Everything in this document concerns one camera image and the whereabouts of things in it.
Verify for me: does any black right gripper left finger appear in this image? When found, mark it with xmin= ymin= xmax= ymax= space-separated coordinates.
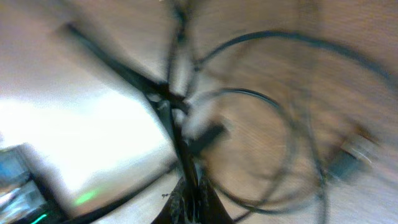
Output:
xmin=151 ymin=177 xmax=185 ymax=224

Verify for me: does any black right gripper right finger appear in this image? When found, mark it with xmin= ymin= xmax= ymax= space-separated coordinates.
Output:
xmin=198 ymin=176 xmax=234 ymax=224

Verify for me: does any black USB cable bundle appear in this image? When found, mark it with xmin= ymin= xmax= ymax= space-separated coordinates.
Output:
xmin=58 ymin=0 xmax=398 ymax=223

